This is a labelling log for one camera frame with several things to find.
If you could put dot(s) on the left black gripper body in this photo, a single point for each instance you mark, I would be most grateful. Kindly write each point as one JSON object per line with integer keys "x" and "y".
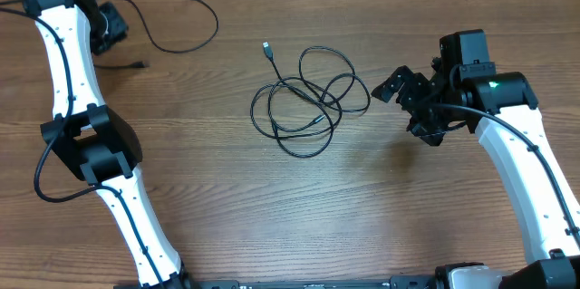
{"x": 108, "y": 26}

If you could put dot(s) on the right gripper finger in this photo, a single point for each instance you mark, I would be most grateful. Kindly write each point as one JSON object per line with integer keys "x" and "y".
{"x": 431, "y": 136}
{"x": 393, "y": 84}

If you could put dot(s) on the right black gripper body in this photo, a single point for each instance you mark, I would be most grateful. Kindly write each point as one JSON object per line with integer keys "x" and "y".
{"x": 416, "y": 98}

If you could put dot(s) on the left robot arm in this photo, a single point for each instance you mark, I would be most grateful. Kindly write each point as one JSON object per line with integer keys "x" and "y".
{"x": 96, "y": 144}

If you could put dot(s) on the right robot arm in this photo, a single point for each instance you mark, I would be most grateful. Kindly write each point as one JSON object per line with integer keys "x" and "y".
{"x": 501, "y": 109}

